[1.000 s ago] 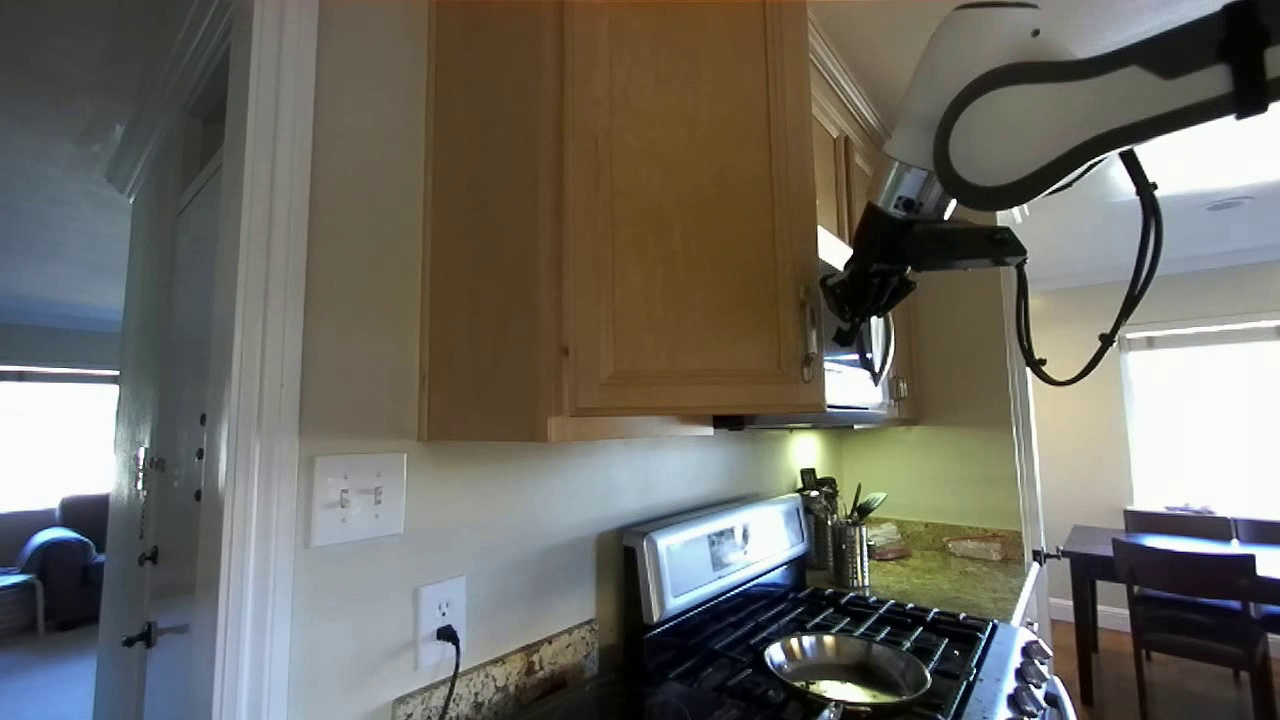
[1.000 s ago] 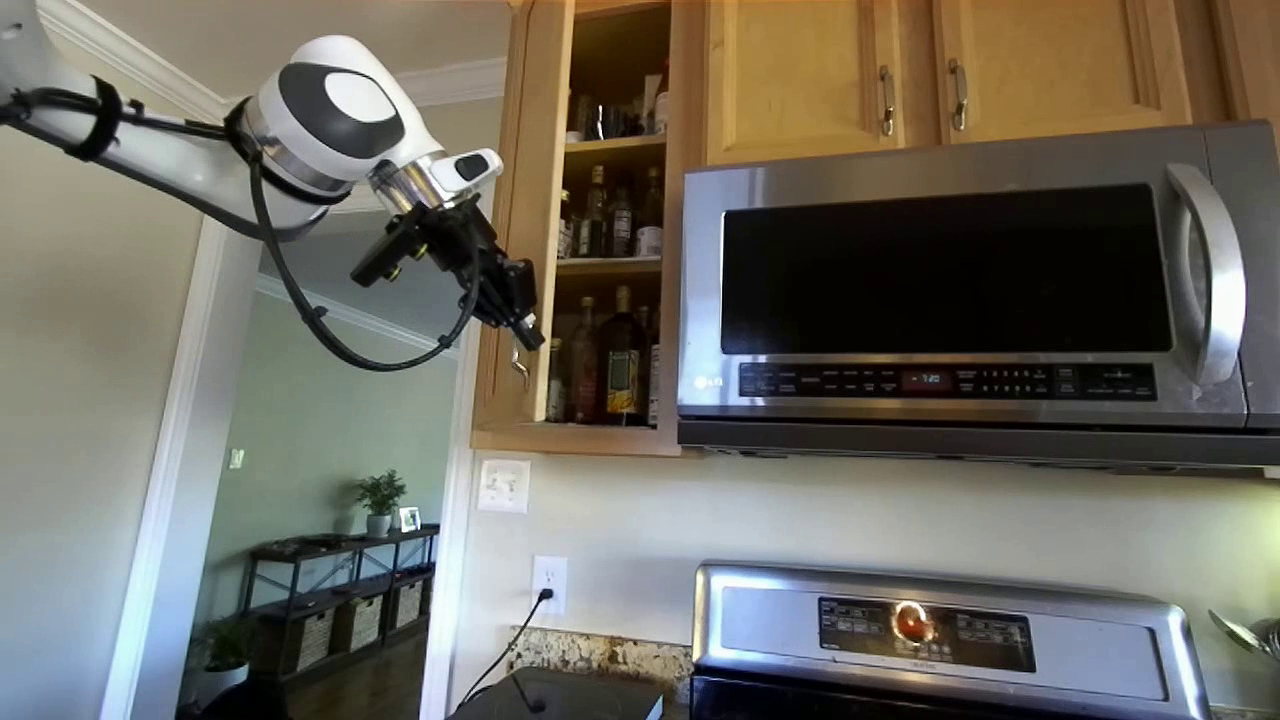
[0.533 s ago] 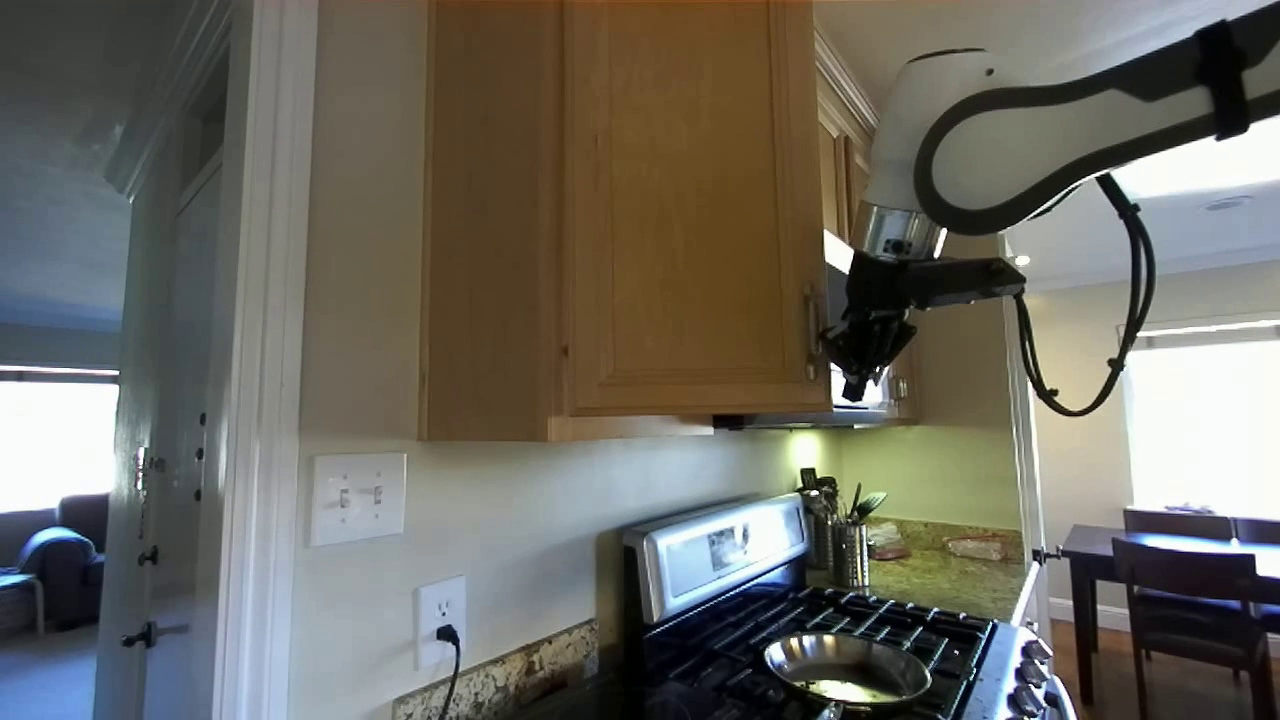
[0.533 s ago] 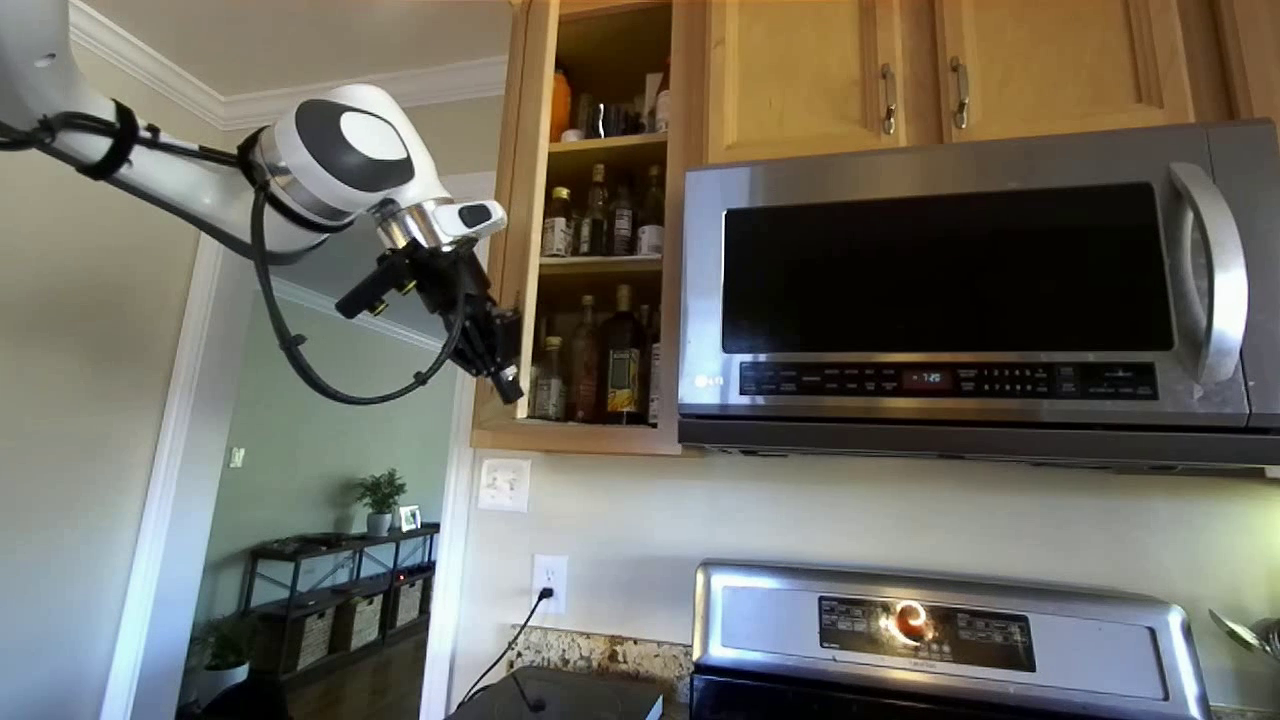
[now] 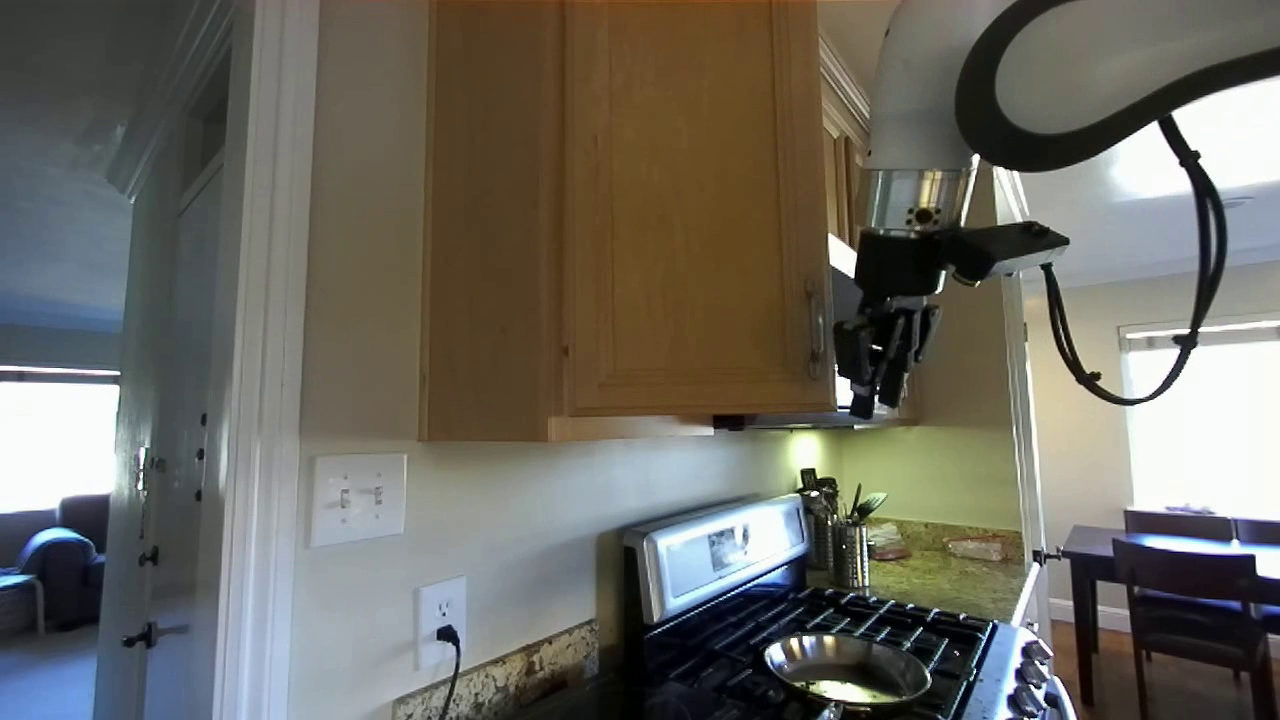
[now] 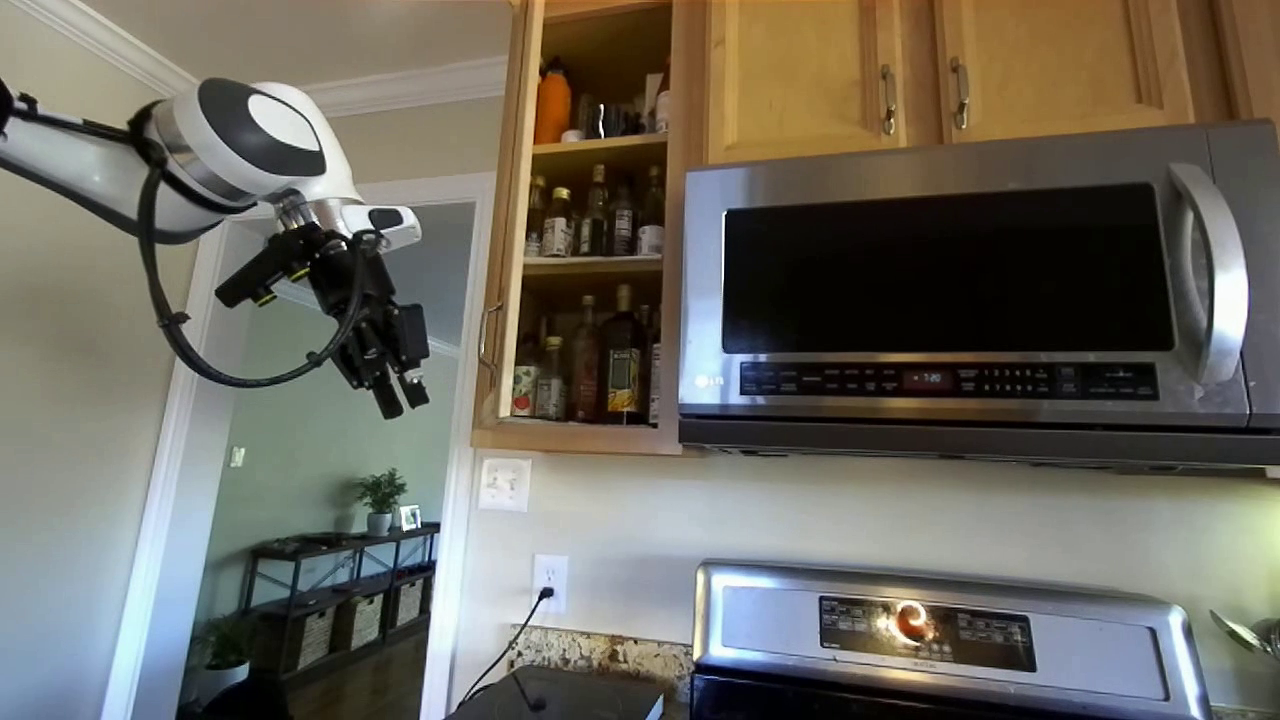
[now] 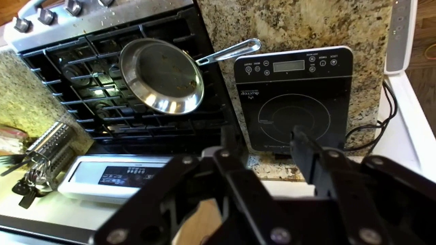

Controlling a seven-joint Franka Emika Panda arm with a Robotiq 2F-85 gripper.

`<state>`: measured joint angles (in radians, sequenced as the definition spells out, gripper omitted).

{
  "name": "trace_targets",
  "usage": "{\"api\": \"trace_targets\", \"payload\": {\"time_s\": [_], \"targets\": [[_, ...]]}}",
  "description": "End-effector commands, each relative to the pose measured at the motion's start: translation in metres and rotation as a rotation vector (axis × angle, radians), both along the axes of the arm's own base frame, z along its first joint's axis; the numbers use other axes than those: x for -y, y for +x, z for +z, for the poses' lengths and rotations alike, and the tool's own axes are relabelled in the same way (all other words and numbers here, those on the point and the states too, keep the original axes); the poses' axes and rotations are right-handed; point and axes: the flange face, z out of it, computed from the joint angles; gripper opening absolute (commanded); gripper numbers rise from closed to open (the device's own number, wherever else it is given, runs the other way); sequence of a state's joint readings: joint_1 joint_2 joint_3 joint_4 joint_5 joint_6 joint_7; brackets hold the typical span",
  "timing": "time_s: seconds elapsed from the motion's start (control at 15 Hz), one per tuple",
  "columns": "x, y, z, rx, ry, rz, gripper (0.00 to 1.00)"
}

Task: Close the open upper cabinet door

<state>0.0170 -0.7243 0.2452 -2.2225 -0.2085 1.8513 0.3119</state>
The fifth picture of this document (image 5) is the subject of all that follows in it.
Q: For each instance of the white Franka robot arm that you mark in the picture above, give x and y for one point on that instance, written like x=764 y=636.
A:
x=920 y=82

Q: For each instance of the dark wooden dining chair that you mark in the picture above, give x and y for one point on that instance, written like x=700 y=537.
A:
x=1186 y=602
x=1172 y=522

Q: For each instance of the white wall outlet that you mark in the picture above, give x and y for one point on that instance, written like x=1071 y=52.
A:
x=440 y=604

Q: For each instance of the white light switch plate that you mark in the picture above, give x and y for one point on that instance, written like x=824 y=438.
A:
x=358 y=497

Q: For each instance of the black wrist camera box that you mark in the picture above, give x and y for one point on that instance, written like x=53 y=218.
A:
x=1006 y=246

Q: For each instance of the steel frying pan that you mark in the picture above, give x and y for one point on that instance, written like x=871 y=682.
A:
x=844 y=664

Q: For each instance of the white room door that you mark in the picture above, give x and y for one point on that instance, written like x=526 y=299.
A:
x=175 y=400

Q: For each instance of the blue armchair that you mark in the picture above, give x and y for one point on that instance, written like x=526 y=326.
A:
x=62 y=560

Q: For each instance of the white door frame trim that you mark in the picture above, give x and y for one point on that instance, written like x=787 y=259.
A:
x=267 y=400

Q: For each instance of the speckled granite countertop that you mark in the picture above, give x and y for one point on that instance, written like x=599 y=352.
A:
x=503 y=673
x=945 y=574

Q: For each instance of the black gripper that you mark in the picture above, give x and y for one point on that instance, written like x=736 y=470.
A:
x=896 y=274

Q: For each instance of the row of wooden cabinets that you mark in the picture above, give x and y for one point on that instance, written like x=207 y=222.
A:
x=841 y=161

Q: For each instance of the dark wooden dining table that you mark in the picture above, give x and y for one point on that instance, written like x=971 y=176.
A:
x=1084 y=550

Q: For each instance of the bright window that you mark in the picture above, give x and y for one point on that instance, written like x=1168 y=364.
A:
x=1222 y=440
x=53 y=440

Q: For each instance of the stainless gas stove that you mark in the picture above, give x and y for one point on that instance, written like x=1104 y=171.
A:
x=723 y=602

